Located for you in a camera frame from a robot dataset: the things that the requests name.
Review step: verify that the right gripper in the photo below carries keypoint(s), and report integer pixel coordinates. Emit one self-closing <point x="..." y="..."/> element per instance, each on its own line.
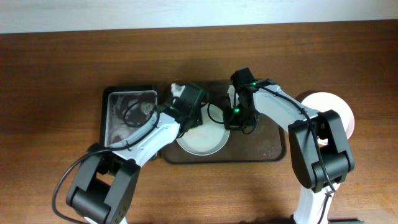
<point x="234" y="123"/>

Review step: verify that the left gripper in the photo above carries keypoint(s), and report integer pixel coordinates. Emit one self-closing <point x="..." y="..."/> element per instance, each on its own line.
<point x="193" y="121"/>

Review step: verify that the pale blue plate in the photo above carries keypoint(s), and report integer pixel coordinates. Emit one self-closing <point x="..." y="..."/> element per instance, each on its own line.
<point x="207" y="138"/>

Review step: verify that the white plate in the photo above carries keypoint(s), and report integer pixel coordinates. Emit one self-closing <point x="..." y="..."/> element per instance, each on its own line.
<point x="324" y="101"/>

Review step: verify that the green yellow scrub sponge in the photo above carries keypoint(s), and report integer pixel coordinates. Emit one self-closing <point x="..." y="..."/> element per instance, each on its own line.
<point x="177" y="90"/>

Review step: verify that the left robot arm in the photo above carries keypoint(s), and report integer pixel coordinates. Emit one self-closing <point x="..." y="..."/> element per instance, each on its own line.
<point x="104" y="185"/>

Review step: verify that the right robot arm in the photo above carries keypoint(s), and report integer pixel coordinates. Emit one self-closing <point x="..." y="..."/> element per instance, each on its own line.
<point x="320" y="153"/>

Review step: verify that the brown plastic serving tray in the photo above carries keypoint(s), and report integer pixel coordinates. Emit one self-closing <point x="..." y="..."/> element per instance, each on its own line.
<point x="265" y="144"/>

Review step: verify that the black soapy water tub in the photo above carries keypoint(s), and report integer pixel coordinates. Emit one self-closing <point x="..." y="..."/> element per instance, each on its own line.
<point x="128" y="113"/>

